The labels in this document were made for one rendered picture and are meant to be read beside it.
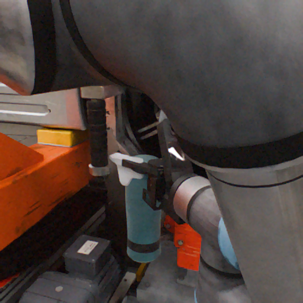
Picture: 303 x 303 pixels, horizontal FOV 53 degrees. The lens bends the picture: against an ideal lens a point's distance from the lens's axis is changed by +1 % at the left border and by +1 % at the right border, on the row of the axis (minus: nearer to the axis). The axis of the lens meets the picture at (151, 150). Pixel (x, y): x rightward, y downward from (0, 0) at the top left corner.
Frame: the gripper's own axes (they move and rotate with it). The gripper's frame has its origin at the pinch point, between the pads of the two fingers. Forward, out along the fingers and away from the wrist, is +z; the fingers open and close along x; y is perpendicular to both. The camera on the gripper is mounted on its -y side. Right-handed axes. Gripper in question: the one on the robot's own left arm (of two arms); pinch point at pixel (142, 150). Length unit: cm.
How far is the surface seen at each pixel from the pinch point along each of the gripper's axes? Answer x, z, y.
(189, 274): 28, 16, 51
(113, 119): -0.5, 18.7, -3.5
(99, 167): -10.4, -2.3, 2.2
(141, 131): 10.0, 23.5, 1.4
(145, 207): 1.7, 0.4, 14.0
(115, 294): 9, 36, 69
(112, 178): 49, 163, 73
